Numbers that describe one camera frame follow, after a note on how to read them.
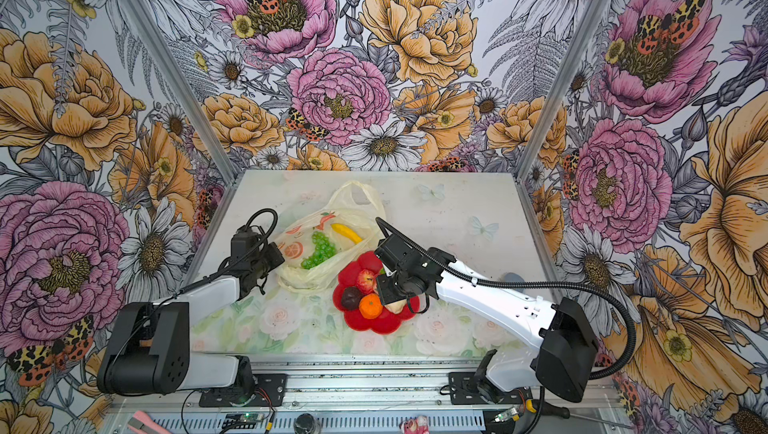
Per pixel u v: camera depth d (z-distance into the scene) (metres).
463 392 0.74
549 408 0.70
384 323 0.82
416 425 0.67
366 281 0.87
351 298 0.83
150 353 0.43
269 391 0.73
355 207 1.01
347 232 1.02
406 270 0.58
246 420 0.70
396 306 0.83
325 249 0.96
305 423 0.62
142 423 0.70
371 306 0.84
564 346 0.39
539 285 0.97
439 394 0.73
